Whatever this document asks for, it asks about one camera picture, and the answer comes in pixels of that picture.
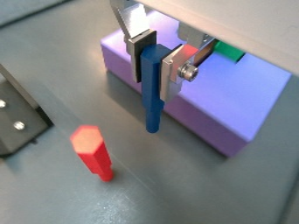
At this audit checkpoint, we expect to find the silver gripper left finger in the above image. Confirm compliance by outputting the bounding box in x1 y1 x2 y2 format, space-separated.
110 0 157 82

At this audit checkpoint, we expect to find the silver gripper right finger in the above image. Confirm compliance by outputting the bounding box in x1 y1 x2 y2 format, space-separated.
161 22 217 102

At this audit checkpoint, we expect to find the red hexagonal peg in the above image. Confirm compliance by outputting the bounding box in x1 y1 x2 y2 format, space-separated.
70 125 114 182

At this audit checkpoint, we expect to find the green block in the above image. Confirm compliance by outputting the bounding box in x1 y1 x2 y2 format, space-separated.
214 41 246 63

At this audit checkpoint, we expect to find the black angle bracket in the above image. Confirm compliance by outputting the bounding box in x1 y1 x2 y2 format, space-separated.
0 64 53 158

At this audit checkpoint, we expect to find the blue hexagonal peg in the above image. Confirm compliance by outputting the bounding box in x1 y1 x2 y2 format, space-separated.
141 45 171 133

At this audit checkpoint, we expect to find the purple rectangular base block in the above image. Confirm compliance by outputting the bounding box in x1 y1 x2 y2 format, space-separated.
99 10 294 158

